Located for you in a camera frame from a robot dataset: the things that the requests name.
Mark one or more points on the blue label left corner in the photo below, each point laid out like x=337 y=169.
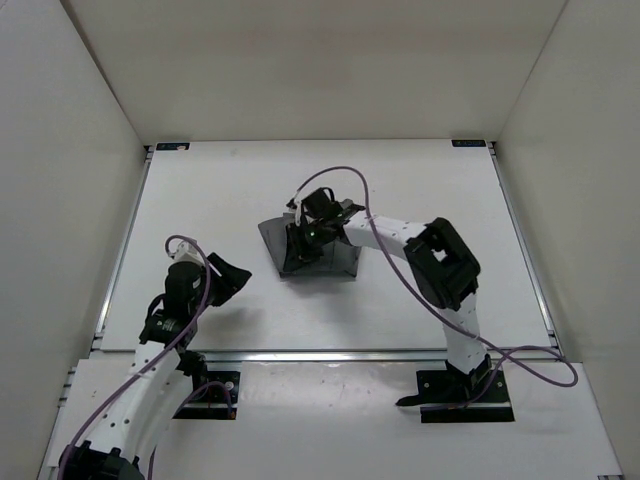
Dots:
x=172 y=146

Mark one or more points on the blue label corner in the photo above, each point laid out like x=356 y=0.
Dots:
x=468 y=143
x=172 y=146

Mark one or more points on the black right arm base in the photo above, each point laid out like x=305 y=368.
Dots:
x=451 y=397

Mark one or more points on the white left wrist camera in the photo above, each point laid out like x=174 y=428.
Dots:
x=182 y=252

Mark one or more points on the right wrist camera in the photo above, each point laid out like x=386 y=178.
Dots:
x=295 y=206

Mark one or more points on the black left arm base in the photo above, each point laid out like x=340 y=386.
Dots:
x=214 y=394

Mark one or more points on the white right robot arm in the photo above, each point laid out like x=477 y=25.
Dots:
x=444 y=269

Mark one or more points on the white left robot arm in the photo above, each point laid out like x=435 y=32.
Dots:
x=118 y=440

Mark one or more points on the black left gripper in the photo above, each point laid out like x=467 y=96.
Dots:
x=231 y=279

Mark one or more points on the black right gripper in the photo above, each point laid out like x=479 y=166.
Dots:
x=298 y=251

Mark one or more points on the aluminium front table rail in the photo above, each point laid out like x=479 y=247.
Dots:
x=325 y=356

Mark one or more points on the grey pleated skirt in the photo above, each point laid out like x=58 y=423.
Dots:
x=341 y=260

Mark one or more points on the blue label right corner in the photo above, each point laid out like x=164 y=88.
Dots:
x=468 y=143

